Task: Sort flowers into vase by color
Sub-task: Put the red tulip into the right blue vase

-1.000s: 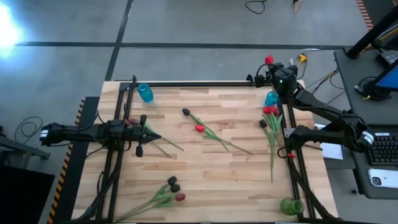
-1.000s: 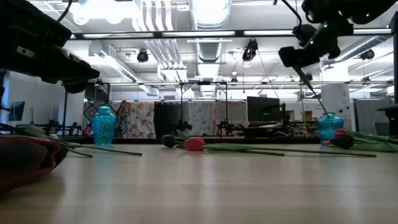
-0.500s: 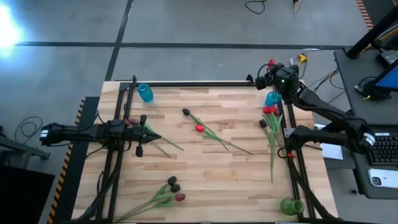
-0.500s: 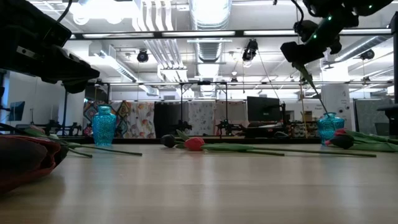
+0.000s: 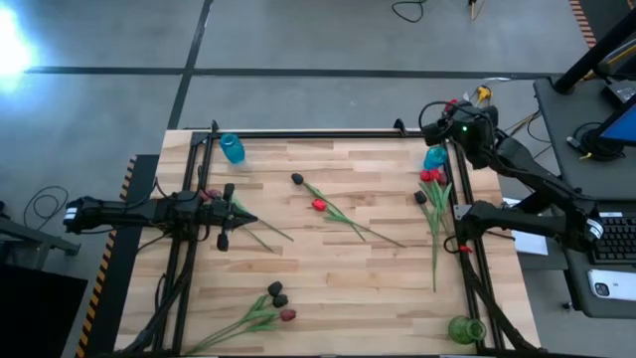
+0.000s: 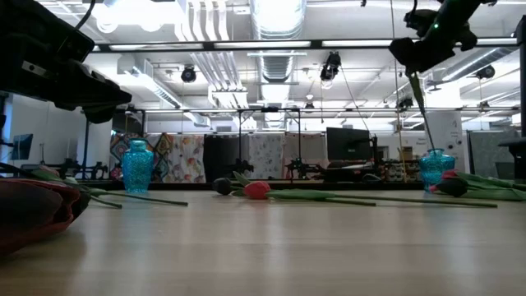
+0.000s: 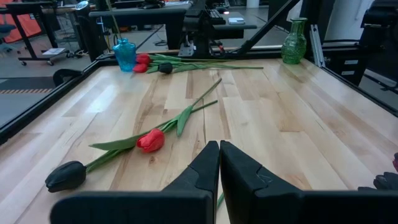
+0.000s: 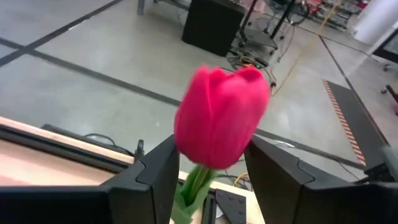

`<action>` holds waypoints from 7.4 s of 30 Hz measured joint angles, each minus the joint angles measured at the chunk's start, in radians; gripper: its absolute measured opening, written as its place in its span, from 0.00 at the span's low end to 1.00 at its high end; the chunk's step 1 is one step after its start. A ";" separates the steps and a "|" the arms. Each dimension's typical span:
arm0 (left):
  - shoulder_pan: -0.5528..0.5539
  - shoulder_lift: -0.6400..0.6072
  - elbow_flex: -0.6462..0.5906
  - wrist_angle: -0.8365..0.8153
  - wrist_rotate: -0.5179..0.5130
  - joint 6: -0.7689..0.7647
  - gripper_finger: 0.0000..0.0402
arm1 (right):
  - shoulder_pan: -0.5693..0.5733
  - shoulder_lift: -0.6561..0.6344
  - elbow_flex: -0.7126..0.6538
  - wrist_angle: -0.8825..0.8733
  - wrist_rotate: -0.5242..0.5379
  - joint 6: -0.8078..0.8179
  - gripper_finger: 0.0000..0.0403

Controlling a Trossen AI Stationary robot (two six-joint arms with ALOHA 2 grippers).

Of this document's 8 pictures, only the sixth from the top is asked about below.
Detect black hanging camera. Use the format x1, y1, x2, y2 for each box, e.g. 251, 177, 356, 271
180, 65, 197, 84
475, 64, 496, 80
319, 51, 343, 82

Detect colourful geometric patterned cloth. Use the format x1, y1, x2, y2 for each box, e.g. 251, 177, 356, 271
109, 133, 173, 184

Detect silver ventilation duct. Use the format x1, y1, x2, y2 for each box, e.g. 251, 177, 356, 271
249, 0, 308, 83

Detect grey partition panel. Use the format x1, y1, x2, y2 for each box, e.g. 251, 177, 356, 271
468, 130, 524, 182

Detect blue glass vase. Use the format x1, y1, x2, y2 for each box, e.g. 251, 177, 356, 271
121, 138, 155, 194
418, 148, 456, 192

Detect pale patterned cloth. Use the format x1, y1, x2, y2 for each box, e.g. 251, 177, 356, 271
284, 133, 328, 180

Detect black fabric panel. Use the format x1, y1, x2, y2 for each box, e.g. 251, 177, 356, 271
204, 134, 250, 182

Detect black neighbouring rig frame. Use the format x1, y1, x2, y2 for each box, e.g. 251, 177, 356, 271
122, 105, 521, 184

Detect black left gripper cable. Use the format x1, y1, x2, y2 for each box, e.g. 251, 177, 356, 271
73, 0, 98, 32

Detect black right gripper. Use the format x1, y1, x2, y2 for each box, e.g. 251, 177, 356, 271
389, 7, 478, 76

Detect floral patterned cloth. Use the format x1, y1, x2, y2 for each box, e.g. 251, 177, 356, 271
162, 134, 205, 184

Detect blue wall screen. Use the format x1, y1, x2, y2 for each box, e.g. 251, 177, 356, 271
10, 133, 34, 161

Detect black monitor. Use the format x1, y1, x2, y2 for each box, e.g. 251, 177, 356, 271
326, 127, 371, 162

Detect black vertical post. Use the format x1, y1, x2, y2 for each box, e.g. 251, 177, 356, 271
515, 16, 526, 139

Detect black beam with light strips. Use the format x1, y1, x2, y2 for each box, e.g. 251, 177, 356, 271
88, 39, 519, 53

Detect black chair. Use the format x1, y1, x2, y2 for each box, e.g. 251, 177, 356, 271
497, 137, 526, 181

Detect white column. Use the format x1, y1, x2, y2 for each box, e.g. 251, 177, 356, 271
426, 110, 468, 182

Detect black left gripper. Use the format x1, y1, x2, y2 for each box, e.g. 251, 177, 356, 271
0, 49, 132, 124

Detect white ceiling pipes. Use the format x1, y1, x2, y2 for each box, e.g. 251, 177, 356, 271
174, 0, 250, 109

